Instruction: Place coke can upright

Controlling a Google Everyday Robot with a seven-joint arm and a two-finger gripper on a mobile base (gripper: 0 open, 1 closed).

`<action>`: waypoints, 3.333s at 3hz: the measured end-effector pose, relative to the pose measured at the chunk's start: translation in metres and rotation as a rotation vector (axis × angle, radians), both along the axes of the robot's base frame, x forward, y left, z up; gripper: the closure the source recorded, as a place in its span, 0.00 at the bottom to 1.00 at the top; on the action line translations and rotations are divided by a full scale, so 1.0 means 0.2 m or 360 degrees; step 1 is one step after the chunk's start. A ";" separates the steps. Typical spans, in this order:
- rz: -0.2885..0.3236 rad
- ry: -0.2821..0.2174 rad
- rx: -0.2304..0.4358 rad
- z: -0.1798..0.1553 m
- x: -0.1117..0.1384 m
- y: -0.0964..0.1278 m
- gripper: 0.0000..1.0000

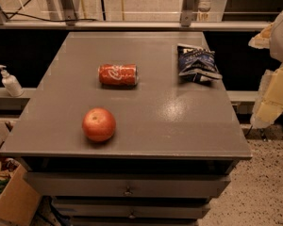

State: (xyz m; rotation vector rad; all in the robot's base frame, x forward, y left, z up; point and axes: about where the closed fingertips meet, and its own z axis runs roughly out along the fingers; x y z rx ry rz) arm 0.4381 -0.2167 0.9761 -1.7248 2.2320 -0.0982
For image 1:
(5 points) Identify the top drawer knob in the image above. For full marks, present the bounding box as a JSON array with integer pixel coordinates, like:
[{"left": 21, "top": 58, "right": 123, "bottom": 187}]
[{"left": 124, "top": 187, "right": 132, "bottom": 197}]

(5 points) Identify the black cable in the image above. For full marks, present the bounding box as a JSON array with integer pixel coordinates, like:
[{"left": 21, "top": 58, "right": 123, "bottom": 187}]
[{"left": 3, "top": 11, "right": 98, "bottom": 23}]

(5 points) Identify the white pump soap bottle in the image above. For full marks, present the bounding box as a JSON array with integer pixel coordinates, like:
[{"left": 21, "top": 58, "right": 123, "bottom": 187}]
[{"left": 0, "top": 65, "right": 24, "bottom": 97}]

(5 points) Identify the cardboard box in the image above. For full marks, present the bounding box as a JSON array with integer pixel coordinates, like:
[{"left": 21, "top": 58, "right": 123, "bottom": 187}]
[{"left": 0, "top": 121, "right": 41, "bottom": 226}]

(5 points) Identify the drawer knob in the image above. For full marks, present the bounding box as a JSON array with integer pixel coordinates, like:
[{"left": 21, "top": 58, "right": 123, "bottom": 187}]
[
  {"left": 128, "top": 212, "right": 136, "bottom": 219},
  {"left": 124, "top": 187, "right": 132, "bottom": 197}
]

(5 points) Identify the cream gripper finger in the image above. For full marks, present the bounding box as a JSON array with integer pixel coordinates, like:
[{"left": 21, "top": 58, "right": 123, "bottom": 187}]
[
  {"left": 250, "top": 63, "right": 283, "bottom": 129},
  {"left": 248, "top": 24, "right": 274, "bottom": 49}
]

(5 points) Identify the red apple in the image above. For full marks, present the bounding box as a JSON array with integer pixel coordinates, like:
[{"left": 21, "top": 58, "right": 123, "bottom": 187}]
[{"left": 82, "top": 107, "right": 116, "bottom": 142}]

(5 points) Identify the grey drawer cabinet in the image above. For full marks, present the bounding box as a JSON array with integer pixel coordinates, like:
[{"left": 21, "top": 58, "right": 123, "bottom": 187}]
[{"left": 1, "top": 32, "right": 251, "bottom": 226}]

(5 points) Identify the blue chip bag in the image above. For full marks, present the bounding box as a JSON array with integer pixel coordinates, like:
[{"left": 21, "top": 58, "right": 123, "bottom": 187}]
[{"left": 177, "top": 43, "right": 223, "bottom": 83}]

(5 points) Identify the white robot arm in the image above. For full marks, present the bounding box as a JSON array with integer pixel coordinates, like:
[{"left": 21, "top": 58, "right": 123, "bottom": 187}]
[{"left": 248, "top": 10, "right": 283, "bottom": 129}]

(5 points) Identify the red coke can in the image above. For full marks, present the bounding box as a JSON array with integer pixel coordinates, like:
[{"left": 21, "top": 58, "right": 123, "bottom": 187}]
[{"left": 98, "top": 64, "right": 138, "bottom": 86}]

